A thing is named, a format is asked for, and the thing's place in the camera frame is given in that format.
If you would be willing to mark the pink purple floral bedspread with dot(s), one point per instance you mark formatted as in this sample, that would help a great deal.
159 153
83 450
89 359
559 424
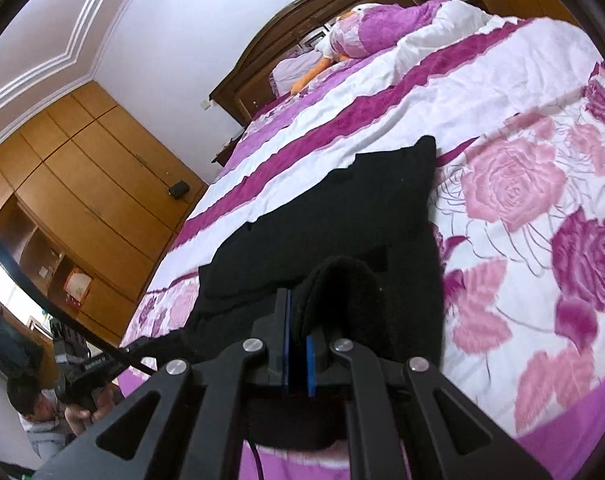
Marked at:
482 110

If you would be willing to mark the person's grey top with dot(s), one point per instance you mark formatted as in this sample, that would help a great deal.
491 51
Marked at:
47 440

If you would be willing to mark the white orange plush toy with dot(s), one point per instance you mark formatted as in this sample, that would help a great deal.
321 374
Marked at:
332 45

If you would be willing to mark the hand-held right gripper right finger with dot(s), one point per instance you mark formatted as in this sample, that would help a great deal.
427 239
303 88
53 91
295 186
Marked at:
310 365

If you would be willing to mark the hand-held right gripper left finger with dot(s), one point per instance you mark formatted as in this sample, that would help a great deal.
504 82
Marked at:
286 340

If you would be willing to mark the person's head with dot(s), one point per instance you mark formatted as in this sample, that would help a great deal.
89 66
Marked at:
27 395

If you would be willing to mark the small black box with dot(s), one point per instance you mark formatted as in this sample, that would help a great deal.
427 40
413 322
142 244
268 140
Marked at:
179 189

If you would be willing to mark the pale purple pillow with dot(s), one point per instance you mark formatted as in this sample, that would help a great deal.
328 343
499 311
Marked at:
292 67

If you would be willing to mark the dark wooden nightstand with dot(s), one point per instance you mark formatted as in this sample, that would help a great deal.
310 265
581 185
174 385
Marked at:
230 150

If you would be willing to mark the dark wooden headboard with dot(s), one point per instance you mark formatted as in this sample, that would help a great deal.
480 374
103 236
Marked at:
262 65

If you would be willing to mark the red white box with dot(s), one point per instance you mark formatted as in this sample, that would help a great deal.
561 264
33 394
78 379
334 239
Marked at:
77 285

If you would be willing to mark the black buttoned cardigan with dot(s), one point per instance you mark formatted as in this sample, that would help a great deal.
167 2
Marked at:
332 210

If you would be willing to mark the wooden wardrobe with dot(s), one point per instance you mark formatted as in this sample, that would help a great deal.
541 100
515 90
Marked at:
82 185

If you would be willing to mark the person's left hand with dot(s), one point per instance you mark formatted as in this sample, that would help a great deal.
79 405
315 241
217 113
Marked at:
80 417

